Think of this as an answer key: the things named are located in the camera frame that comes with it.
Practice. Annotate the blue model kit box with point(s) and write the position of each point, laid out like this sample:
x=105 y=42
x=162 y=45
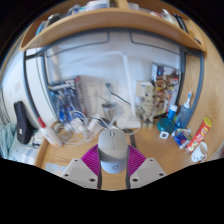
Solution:
x=63 y=100

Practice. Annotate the colourful printed box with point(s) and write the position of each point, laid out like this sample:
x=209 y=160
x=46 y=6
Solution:
x=166 y=86

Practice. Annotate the grey computer mouse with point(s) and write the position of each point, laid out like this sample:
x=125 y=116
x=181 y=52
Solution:
x=112 y=151

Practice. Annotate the black bag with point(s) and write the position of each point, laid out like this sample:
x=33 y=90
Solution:
x=22 y=125

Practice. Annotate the red chips can yellow lid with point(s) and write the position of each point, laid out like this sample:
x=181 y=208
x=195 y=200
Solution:
x=199 y=135

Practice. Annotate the blue tissue packet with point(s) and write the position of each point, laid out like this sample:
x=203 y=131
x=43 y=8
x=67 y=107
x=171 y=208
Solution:
x=181 y=138

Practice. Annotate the white charger block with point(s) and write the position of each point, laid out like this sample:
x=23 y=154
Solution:
x=77 y=126

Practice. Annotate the white desk lamp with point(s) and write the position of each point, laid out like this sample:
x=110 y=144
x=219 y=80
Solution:
x=128 y=86

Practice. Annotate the wooden shelf unit with items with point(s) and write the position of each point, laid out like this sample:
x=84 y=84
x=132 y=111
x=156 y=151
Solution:
x=110 y=20

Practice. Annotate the round teal tin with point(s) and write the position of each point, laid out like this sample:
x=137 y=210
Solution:
x=165 y=125

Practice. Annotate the beige robot figure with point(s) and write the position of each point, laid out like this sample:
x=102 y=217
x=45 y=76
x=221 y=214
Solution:
x=147 y=110

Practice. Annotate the teal blanket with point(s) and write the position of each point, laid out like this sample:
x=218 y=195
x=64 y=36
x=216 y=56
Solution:
x=6 y=140

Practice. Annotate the blue spray bottle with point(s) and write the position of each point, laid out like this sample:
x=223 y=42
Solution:
x=184 y=115

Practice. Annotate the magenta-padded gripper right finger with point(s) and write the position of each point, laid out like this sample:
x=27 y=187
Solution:
x=146 y=171

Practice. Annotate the white mug with black drawing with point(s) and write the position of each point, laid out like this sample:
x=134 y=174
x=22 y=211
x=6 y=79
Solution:
x=199 y=152

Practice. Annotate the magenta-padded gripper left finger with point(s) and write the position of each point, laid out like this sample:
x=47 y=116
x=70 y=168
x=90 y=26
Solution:
x=81 y=171

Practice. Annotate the white bottle with red cap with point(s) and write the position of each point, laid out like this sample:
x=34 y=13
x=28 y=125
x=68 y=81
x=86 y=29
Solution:
x=51 y=135

